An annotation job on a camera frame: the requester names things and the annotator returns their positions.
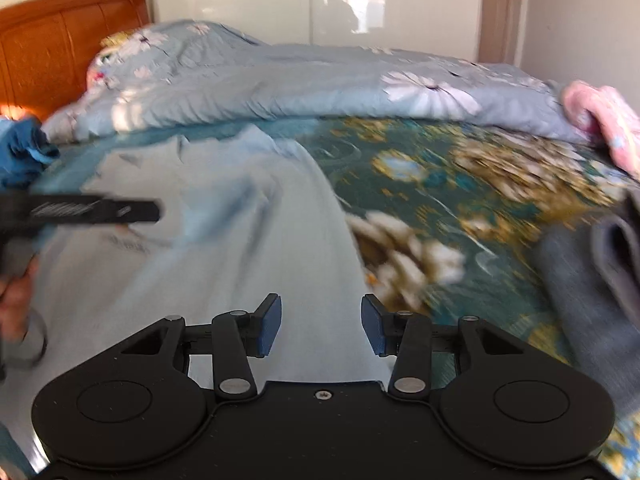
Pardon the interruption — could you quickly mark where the white light-blue garment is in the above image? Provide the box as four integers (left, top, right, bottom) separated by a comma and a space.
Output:
1, 126, 390, 479

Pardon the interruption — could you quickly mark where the person's left hand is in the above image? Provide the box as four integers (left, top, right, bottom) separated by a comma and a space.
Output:
0, 257, 38, 341

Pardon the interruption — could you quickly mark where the dark blue garment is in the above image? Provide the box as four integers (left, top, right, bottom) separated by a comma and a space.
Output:
0, 116, 60, 190

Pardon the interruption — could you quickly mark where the teal floral bed sheet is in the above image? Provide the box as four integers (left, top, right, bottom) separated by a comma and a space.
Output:
29, 116, 640, 480

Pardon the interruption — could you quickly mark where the orange wooden headboard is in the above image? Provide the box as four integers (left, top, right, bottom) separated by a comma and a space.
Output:
1, 0, 150, 122

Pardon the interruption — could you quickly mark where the colourful cartoon pillow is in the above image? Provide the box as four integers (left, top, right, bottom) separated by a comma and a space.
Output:
86, 29, 134, 90

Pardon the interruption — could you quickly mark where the grey folded garment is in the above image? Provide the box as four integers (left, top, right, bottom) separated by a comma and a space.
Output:
531, 211, 640, 416

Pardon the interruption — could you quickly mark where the light blue floral quilt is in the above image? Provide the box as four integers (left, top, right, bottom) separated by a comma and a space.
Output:
43, 20, 587, 144

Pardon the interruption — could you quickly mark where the pink blanket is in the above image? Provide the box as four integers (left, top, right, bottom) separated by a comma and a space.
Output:
561, 80, 639, 180

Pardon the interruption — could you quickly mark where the white black-striped wardrobe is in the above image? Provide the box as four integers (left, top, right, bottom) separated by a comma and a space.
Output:
154, 0, 482, 61

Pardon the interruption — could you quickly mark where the wooden door frame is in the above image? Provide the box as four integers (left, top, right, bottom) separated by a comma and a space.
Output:
478, 0, 527, 65

